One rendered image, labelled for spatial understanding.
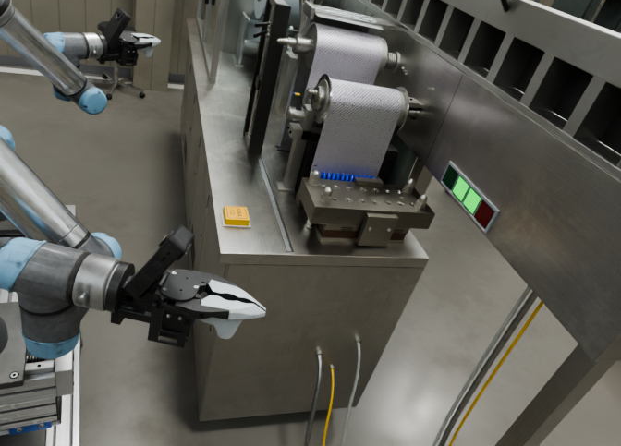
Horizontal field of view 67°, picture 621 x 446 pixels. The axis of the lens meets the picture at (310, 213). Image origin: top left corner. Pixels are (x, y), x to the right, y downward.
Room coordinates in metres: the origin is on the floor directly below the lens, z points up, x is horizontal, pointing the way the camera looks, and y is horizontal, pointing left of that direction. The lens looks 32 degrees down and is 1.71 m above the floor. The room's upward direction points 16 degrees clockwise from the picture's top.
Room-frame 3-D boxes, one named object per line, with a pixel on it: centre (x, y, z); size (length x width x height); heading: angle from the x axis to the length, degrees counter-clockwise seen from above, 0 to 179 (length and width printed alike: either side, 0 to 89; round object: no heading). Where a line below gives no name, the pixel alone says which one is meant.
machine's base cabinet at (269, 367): (2.26, 0.39, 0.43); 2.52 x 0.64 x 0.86; 23
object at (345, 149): (1.37, -0.07, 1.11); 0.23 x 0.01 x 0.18; 113
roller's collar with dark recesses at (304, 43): (1.60, 0.18, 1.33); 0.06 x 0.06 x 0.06; 23
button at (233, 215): (1.14, 0.21, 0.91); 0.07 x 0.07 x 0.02; 23
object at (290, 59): (2.08, 0.25, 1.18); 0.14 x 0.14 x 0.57
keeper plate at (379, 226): (1.20, -0.21, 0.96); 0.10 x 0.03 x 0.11; 113
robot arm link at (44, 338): (0.47, 0.33, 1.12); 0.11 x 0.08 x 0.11; 5
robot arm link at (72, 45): (1.28, 0.82, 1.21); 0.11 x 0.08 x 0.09; 146
